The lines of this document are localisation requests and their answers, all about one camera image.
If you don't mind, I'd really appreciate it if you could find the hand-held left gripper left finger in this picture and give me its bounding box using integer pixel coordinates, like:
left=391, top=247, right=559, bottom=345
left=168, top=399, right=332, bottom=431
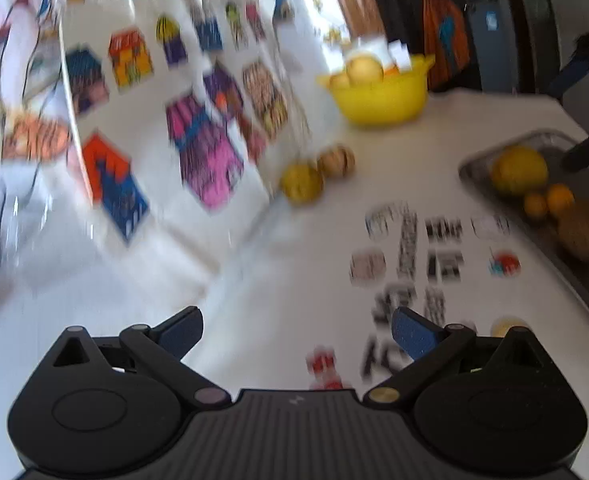
left=39, top=306, right=230, bottom=408

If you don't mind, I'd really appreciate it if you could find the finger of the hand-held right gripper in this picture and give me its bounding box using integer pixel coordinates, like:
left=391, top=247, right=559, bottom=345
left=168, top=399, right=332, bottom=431
left=560, top=127, right=589, bottom=172
left=549, top=25, right=589, bottom=102

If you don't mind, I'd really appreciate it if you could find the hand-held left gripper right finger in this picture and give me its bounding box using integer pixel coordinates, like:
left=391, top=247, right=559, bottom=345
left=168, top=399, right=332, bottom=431
left=367, top=306, right=555, bottom=407

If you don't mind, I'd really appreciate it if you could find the large yellow citrus fruit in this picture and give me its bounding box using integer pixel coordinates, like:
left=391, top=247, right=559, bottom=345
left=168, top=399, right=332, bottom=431
left=490, top=146, right=549, bottom=196

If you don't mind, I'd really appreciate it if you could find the small orange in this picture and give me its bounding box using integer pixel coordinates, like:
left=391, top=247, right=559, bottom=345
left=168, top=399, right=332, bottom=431
left=523, top=192, right=549, bottom=221

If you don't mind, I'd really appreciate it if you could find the large brown round fruit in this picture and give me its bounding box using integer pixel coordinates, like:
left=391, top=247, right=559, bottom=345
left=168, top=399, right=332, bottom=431
left=557, top=202, right=589, bottom=262

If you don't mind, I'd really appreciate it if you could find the metal tray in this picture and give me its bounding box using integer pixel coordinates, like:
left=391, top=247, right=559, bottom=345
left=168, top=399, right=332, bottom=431
left=458, top=129, right=589, bottom=343

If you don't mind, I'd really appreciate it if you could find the blue grey bin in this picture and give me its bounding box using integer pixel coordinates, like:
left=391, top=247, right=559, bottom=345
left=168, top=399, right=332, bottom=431
left=467, top=0, right=515, bottom=92

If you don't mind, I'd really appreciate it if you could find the orange painted hanging cloth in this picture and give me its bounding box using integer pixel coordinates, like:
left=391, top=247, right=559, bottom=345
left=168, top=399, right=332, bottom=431
left=419, top=0, right=475, bottom=92

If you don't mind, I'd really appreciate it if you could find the white small bottle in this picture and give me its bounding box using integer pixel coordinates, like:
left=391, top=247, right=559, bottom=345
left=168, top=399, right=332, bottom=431
left=388, top=40, right=411, bottom=70

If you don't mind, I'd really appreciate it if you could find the yellow-green round fruit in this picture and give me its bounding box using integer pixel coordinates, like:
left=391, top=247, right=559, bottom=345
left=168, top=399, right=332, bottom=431
left=280, top=160, right=324, bottom=205

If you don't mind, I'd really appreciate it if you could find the brown fruit at back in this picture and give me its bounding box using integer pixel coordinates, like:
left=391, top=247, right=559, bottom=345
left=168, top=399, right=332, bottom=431
left=317, top=149, right=342, bottom=179

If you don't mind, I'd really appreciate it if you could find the yellow plastic bowl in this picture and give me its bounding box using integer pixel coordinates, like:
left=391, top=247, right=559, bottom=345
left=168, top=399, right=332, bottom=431
left=316, top=54, right=436, bottom=126

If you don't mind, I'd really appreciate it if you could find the yellow flower sprig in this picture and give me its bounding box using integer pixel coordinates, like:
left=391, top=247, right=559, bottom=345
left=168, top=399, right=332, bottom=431
left=311, top=0, right=347, bottom=48

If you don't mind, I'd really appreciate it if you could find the painted houses wall cloth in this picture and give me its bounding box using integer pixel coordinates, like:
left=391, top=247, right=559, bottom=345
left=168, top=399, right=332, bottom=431
left=0, top=0, right=325, bottom=311

